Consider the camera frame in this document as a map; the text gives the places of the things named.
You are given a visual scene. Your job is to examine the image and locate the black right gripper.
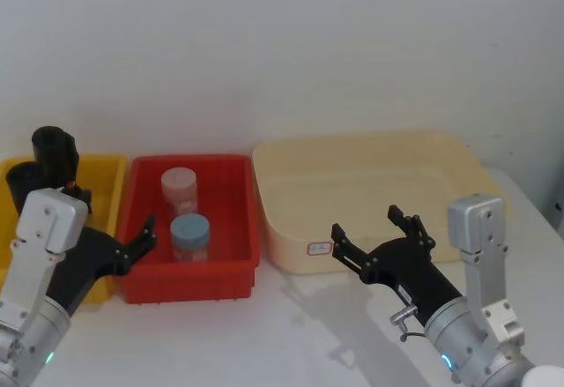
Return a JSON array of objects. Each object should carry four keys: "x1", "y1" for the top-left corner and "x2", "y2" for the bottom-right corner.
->
[{"x1": 330, "y1": 205, "x2": 464, "y2": 328}]

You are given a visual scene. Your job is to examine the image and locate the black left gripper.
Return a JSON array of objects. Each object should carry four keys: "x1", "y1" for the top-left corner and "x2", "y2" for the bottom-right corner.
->
[{"x1": 46, "y1": 185, "x2": 159, "y2": 318}]

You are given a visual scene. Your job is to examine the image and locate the yellow plastic bin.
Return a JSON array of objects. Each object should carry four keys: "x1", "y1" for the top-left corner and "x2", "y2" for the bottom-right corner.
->
[{"x1": 0, "y1": 153, "x2": 128, "y2": 305}]

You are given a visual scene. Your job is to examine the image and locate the cream plastic bin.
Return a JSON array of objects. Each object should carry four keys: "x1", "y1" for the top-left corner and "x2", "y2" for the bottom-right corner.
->
[{"x1": 251, "y1": 128, "x2": 513, "y2": 276}]

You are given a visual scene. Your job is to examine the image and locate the small white label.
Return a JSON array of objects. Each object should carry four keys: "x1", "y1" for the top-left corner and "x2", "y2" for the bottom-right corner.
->
[{"x1": 307, "y1": 240, "x2": 334, "y2": 257}]

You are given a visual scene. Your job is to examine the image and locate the jar with pink lid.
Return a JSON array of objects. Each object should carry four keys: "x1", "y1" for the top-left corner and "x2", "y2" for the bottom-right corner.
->
[{"x1": 160, "y1": 167, "x2": 198, "y2": 221}]

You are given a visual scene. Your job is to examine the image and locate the black cylinder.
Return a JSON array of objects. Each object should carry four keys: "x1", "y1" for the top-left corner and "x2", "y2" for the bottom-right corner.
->
[
  {"x1": 61, "y1": 130, "x2": 82, "y2": 183},
  {"x1": 5, "y1": 161, "x2": 46, "y2": 212},
  {"x1": 31, "y1": 125, "x2": 68, "y2": 179}
]

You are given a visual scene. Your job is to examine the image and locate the jar with blue lid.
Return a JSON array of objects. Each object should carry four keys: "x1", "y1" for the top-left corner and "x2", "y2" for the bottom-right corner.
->
[{"x1": 169, "y1": 213, "x2": 212, "y2": 264}]

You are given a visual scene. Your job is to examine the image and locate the red plastic bin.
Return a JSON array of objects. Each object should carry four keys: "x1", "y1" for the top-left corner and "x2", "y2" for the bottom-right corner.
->
[{"x1": 115, "y1": 153, "x2": 263, "y2": 306}]

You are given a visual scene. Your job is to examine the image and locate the thin cable with silver plug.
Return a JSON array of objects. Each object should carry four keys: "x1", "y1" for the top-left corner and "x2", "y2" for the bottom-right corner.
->
[{"x1": 389, "y1": 305, "x2": 429, "y2": 344}]

